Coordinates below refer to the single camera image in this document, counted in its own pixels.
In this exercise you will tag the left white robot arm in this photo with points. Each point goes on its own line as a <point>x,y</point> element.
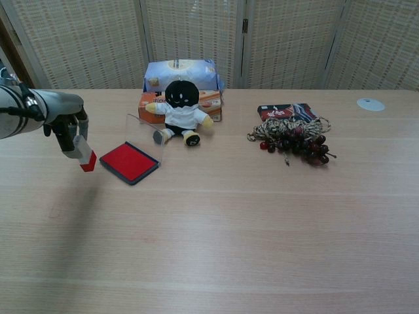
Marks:
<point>13,111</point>

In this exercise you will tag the red ink pad with lid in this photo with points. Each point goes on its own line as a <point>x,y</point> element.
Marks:
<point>129,160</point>

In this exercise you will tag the brown wooden board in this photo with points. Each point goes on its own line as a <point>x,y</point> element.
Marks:
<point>18,62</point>

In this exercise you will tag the white round disc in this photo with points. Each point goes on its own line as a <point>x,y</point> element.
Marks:
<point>370,104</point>

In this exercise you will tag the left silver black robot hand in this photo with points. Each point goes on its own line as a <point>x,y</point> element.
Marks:
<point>60,104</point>

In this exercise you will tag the dark red patterned pouch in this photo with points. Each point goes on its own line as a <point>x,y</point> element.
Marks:
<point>284,111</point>

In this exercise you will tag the woven folding screen panel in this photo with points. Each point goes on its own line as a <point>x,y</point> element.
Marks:
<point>82,42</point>
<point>291,42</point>
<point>379,42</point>
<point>193,29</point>

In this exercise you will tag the brass screen hinge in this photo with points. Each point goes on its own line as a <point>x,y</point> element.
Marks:
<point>245,25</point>

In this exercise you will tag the red and white stamp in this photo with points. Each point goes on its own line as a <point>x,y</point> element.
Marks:
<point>87,162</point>

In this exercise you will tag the blue tissue pack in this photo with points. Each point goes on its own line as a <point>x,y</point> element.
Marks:
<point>183,72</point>

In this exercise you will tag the dark red cherry bunch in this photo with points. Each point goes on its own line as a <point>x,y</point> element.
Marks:
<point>311,148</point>

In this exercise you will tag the orange cardboard box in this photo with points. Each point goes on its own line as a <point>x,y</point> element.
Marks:
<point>212,104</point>

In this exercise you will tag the black-headed plush doll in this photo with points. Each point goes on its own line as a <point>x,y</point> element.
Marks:
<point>181,114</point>

